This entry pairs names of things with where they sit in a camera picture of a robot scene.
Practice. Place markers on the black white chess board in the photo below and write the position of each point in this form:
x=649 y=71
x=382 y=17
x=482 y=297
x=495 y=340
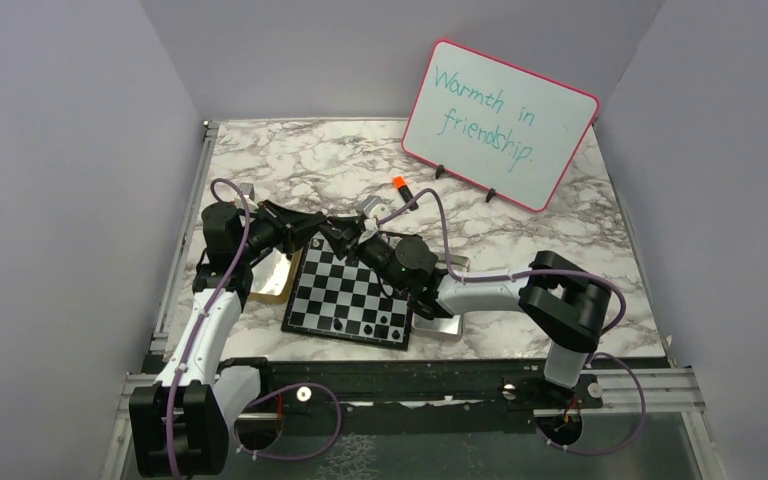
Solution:
x=326 y=287

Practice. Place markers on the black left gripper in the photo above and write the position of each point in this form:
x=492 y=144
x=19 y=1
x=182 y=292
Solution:
x=285 y=221

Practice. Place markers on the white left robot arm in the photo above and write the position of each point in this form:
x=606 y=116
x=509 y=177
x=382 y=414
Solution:
x=182 y=422

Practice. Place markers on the pink framed whiteboard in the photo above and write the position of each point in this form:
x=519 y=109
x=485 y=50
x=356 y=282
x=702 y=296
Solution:
x=497 y=126

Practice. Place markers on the orange black highlighter marker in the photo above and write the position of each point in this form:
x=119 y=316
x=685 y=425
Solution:
x=405 y=193

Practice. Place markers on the silver tin lid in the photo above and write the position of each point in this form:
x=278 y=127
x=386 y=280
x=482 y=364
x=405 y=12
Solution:
x=442 y=329

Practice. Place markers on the black mounting base rail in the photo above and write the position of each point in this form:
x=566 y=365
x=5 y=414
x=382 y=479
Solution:
x=414 y=397

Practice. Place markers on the gold tin box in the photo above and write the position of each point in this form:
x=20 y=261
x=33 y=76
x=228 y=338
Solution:
x=273 y=278

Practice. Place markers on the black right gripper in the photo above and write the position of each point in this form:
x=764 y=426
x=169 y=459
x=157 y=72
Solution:
x=341 y=239

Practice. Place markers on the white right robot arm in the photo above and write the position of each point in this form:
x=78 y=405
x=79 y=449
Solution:
x=567 y=303

